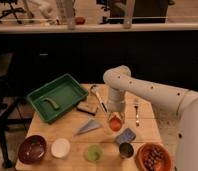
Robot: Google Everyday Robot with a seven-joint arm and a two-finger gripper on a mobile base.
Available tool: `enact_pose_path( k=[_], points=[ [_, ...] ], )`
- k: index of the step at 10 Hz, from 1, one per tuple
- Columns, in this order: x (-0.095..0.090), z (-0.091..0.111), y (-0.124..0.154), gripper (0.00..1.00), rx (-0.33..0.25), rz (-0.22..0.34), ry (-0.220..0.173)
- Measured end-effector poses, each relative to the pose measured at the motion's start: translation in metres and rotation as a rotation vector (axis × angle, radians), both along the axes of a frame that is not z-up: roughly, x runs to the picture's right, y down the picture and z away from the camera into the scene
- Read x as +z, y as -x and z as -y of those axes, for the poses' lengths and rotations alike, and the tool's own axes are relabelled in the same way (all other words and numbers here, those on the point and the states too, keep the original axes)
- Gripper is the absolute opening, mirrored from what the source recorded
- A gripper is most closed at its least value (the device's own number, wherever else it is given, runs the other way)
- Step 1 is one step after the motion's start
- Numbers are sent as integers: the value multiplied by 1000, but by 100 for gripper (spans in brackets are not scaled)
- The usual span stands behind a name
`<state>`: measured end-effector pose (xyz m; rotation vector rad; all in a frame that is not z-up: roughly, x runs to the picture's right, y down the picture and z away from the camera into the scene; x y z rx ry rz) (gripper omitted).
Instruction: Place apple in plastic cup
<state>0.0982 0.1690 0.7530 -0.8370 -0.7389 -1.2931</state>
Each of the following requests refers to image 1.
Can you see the green plastic tray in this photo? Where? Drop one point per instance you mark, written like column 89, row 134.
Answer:
column 65, row 90

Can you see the green plastic cup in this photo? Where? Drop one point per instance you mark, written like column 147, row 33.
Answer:
column 93, row 153

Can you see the small metal cup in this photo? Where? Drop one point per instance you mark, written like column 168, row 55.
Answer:
column 126, row 150

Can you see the black office chair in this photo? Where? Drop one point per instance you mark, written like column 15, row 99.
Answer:
column 15, row 11

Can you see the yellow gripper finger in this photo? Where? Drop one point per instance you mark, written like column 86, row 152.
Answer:
column 122, row 116
column 110, row 115

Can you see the black chair at left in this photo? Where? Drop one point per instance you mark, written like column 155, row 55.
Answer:
column 5, row 110

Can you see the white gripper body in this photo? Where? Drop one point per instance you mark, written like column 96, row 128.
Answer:
column 116, row 100

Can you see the red apple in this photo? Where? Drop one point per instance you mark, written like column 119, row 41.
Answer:
column 115, row 124

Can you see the red object on counter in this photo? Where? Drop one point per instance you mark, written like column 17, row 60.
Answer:
column 80, row 20

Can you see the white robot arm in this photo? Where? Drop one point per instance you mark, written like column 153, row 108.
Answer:
column 182, row 102

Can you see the orange bowl with nuts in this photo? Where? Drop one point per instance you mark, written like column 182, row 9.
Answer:
column 153, row 157

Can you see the green curved vegetable toy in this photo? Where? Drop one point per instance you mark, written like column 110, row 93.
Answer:
column 54, row 104

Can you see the silver fork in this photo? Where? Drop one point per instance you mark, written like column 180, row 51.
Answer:
column 136, row 106

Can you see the dark red bowl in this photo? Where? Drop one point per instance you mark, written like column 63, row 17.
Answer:
column 32, row 149

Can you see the brown wooden block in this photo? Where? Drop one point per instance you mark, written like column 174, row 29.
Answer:
column 87, row 107

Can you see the metal spoon black handle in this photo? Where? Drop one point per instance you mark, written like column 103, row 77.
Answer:
column 94, row 90

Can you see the grey triangular spatula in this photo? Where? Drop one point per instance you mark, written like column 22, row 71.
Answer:
column 88, row 126

